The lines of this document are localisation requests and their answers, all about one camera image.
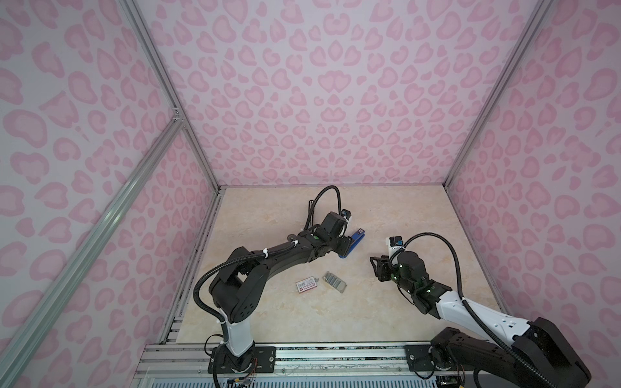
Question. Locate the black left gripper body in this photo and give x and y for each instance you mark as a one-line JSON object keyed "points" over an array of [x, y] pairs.
{"points": [[340, 244]]}

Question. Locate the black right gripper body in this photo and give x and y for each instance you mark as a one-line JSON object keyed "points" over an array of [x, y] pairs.
{"points": [[393, 274]]}

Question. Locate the silver staple strips tray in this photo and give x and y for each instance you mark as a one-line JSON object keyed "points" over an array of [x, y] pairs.
{"points": [[335, 282]]}

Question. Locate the red white staple box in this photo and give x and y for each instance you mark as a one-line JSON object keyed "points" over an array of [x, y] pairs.
{"points": [[306, 284]]}

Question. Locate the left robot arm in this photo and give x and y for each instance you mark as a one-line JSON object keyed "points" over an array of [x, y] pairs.
{"points": [[231, 291]]}

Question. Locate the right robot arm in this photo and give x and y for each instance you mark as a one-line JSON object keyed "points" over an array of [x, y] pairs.
{"points": [[525, 353]]}

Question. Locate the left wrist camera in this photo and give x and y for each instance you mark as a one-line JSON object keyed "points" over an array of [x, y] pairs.
{"points": [[335, 224]]}

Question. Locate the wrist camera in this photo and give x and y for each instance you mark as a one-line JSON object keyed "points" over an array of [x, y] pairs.
{"points": [[394, 244], [335, 224]]}

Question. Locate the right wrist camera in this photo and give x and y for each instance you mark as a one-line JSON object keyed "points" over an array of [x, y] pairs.
{"points": [[394, 244]]}

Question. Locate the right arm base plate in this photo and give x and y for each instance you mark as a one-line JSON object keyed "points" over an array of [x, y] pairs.
{"points": [[424, 360]]}

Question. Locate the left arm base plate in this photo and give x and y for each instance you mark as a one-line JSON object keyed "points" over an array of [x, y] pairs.
{"points": [[258, 359]]}

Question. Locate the aluminium front rail frame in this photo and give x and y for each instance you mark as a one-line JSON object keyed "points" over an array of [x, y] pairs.
{"points": [[374, 364]]}

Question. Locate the aluminium diagonal wall strut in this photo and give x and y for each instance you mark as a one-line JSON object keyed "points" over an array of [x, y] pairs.
{"points": [[36, 327]]}

